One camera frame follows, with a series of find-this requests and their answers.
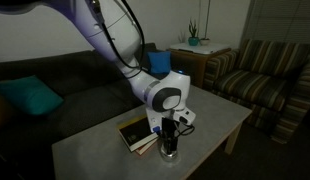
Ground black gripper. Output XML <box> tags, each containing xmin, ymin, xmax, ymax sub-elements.
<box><xmin>160</xmin><ymin>116</ymin><xmax>180</xmax><ymax>156</ymax></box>

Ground small clear glass object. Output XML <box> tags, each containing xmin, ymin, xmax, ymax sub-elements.
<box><xmin>159</xmin><ymin>148</ymin><xmax>182</xmax><ymax>164</ymax></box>

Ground yellow reddish book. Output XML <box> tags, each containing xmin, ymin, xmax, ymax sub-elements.
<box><xmin>134</xmin><ymin>136</ymin><xmax>160</xmax><ymax>157</ymax></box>

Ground black book yellow spine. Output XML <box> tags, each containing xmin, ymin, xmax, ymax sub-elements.
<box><xmin>116</xmin><ymin>114</ymin><xmax>160</xmax><ymax>153</ymax></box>

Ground wooden side table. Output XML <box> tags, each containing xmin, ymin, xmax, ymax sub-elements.
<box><xmin>168</xmin><ymin>46</ymin><xmax>233</xmax><ymax>89</ymax></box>

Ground blue cushion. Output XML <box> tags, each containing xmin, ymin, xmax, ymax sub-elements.
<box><xmin>146</xmin><ymin>50</ymin><xmax>173</xmax><ymax>75</ymax></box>

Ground white tray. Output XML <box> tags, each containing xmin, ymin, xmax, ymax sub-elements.
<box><xmin>168</xmin><ymin>41</ymin><xmax>231</xmax><ymax>55</ymax></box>

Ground teal plant pot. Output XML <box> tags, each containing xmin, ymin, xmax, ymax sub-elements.
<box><xmin>187</xmin><ymin>35</ymin><xmax>200</xmax><ymax>47</ymax></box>

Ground striped armchair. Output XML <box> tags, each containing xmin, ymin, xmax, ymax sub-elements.
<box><xmin>203</xmin><ymin>38</ymin><xmax>310</xmax><ymax>145</ymax></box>

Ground small white pot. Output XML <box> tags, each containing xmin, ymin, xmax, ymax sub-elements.
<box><xmin>199</xmin><ymin>37</ymin><xmax>211</xmax><ymax>47</ymax></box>

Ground dark grey sofa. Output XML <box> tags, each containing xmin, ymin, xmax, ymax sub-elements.
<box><xmin>0</xmin><ymin>42</ymin><xmax>191</xmax><ymax>180</ymax></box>

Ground green potted plant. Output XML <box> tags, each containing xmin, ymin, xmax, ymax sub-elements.
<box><xmin>188</xmin><ymin>18</ymin><xmax>199</xmax><ymax>38</ymax></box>

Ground teal cushion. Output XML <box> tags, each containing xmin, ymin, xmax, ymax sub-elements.
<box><xmin>0</xmin><ymin>75</ymin><xmax>65</xmax><ymax>117</ymax></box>

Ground window blinds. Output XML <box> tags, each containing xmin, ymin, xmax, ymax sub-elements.
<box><xmin>241</xmin><ymin>0</ymin><xmax>310</xmax><ymax>46</ymax></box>

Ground black looped camera cable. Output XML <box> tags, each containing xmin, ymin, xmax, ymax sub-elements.
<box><xmin>174</xmin><ymin>121</ymin><xmax>197</xmax><ymax>138</ymax></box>

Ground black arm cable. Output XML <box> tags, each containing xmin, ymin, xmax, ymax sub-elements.
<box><xmin>88</xmin><ymin>0</ymin><xmax>148</xmax><ymax>80</ymax></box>

